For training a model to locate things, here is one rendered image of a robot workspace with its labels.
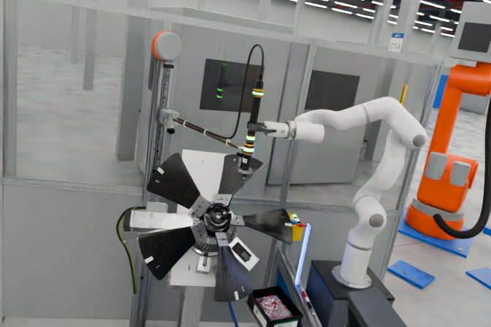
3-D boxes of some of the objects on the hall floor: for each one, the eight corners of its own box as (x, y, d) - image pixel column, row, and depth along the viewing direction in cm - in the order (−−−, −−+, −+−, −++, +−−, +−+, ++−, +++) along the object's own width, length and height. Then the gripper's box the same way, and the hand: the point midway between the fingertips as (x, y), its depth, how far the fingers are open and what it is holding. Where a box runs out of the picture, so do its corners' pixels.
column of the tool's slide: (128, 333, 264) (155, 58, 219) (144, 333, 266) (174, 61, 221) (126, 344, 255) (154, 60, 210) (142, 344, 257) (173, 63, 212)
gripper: (285, 117, 182) (245, 113, 178) (295, 126, 166) (252, 121, 162) (282, 133, 183) (243, 129, 180) (292, 143, 168) (249, 139, 164)
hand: (252, 126), depth 172 cm, fingers closed on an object, 4 cm apart
